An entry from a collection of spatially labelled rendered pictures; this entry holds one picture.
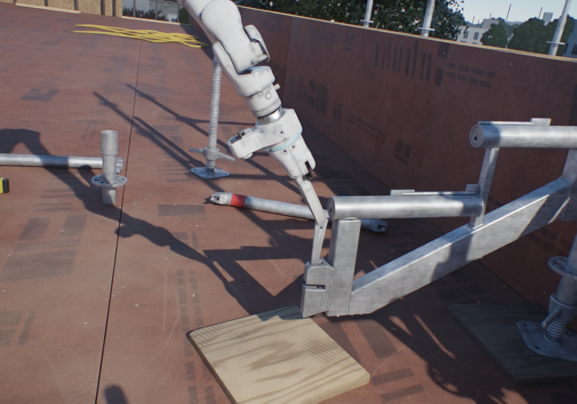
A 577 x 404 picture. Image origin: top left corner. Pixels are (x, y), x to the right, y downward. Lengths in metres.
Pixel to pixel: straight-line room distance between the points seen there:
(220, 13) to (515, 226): 0.79
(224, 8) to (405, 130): 1.60
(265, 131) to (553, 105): 1.00
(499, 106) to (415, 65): 0.63
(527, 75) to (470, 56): 0.32
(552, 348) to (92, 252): 1.29
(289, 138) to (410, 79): 1.53
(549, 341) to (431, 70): 1.21
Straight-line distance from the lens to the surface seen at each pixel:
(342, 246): 1.09
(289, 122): 0.95
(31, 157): 2.41
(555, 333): 1.54
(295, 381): 1.16
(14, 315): 1.41
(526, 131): 1.20
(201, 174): 2.37
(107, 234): 1.78
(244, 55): 0.91
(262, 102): 0.93
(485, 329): 1.51
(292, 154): 0.96
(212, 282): 1.50
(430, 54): 2.32
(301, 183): 0.98
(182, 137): 3.02
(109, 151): 1.94
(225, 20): 0.93
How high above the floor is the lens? 0.75
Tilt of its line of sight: 20 degrees down
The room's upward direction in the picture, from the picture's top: 7 degrees clockwise
